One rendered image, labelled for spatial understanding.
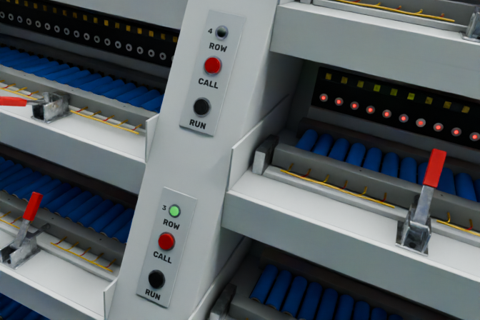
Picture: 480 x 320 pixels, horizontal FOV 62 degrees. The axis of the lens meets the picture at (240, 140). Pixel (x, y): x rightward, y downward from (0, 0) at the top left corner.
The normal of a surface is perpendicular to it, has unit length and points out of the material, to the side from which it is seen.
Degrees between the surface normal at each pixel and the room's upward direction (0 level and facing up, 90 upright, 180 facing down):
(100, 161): 112
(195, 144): 90
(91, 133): 22
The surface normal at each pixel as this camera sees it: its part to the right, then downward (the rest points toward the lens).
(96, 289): 0.13, -0.89
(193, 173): -0.31, 0.01
